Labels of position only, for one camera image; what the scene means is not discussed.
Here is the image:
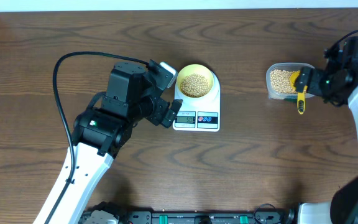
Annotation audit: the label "yellow plastic measuring scoop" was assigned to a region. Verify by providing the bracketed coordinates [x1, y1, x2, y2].
[289, 71, 307, 114]

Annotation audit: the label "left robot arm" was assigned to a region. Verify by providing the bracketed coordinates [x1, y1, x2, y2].
[35, 61, 181, 223]

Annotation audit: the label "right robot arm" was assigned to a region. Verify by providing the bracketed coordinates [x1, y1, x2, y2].
[290, 34, 358, 224]

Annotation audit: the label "white digital kitchen scale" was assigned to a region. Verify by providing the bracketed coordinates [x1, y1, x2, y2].
[173, 72, 221, 132]

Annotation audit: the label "soybeans in bowl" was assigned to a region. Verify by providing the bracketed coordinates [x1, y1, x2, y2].
[180, 73, 211, 98]

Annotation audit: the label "pale yellow bowl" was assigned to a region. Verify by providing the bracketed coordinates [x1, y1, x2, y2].
[177, 64, 214, 96]

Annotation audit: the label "clear plastic container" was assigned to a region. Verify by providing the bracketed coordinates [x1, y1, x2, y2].
[266, 62, 314, 100]

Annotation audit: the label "soybeans pile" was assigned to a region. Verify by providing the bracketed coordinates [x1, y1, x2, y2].
[270, 69, 296, 94]

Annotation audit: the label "green tape label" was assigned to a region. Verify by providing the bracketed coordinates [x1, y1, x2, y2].
[284, 98, 297, 103]

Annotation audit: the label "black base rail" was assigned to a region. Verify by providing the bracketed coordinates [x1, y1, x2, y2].
[79, 209, 295, 224]

